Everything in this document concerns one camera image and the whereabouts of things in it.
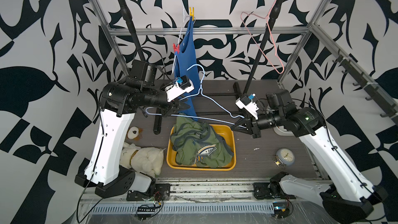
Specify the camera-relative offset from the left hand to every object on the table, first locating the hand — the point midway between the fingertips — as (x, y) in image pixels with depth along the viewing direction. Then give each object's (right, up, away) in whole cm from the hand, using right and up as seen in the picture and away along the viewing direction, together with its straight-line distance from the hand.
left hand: (183, 98), depth 59 cm
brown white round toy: (-31, -20, +33) cm, 50 cm away
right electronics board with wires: (+43, -50, +12) cm, 67 cm away
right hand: (+19, -10, +1) cm, 21 cm away
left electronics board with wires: (-19, -53, +14) cm, 58 cm away
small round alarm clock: (+50, -31, +22) cm, 63 cm away
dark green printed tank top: (+5, -23, +20) cm, 31 cm away
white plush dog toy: (-18, -29, +14) cm, 37 cm away
